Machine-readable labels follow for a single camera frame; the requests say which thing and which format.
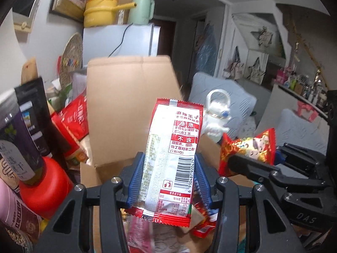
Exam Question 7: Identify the small red snack packet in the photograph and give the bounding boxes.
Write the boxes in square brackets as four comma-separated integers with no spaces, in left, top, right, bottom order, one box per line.
[218,128,276,176]

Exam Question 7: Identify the pink cone pouch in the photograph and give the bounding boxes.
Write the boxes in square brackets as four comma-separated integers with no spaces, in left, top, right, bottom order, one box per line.
[126,216,155,253]

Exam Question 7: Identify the large red snack bag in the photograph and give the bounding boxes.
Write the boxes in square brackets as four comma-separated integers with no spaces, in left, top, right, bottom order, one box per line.
[190,203,219,238]

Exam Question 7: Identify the red white packet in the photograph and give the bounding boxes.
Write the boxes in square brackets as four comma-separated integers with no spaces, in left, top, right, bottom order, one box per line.
[127,98,203,227]

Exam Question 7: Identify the white bread packet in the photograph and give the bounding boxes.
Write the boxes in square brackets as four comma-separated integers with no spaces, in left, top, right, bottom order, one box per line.
[153,223,190,253]

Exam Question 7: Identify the near grey covered chair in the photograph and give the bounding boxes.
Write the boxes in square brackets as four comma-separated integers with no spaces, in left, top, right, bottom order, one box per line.
[275,109,327,155]

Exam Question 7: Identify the grey covered chair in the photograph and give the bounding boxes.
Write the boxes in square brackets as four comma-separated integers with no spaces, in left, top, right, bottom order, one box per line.
[275,109,327,155]
[189,72,257,142]

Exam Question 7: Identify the red canister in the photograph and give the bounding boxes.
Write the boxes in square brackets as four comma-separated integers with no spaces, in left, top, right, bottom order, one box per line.
[19,156,74,220]

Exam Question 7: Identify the pink bottle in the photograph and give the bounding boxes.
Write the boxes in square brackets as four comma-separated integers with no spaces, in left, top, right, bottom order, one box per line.
[0,179,42,240]

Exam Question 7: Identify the white thermos pot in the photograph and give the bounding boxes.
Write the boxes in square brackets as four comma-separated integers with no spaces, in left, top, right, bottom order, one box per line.
[201,89,231,143]

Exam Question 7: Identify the far grey covered chair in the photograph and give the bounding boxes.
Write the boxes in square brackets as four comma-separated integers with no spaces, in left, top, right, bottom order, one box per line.
[189,72,257,142]

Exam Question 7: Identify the dark jar on canister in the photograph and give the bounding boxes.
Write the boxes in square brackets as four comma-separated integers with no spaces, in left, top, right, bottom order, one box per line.
[0,89,44,185]

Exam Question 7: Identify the red snack bag behind box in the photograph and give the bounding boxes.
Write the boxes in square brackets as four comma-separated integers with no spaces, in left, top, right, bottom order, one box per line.
[58,94,89,140]

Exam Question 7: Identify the open cardboard box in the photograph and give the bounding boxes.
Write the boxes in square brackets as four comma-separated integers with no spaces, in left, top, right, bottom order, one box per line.
[79,55,255,253]

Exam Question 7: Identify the dark entrance door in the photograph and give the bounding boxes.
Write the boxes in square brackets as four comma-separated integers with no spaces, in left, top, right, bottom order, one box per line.
[151,18,176,57]

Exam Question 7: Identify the woven round fan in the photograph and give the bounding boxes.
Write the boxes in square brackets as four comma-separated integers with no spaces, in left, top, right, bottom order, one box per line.
[59,33,83,89]

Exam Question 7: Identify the white mini fridge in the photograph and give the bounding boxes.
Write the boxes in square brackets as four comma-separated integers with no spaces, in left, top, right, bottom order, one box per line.
[82,23,160,66]

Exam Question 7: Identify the green electric kettle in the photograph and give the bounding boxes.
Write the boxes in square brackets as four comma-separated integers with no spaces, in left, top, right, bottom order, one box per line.
[127,0,155,25]

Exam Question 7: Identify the yellow pot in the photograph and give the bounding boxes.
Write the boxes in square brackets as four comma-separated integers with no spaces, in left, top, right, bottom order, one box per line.
[83,0,136,28]

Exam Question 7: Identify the wall intercom panel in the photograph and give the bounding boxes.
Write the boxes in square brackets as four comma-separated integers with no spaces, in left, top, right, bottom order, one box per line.
[12,0,41,33]

